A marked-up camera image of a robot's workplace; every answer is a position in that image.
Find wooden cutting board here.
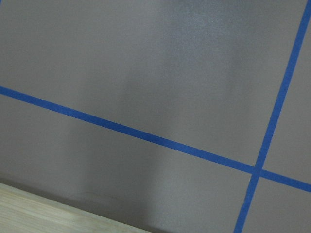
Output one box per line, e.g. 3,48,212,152
0,184,143,233

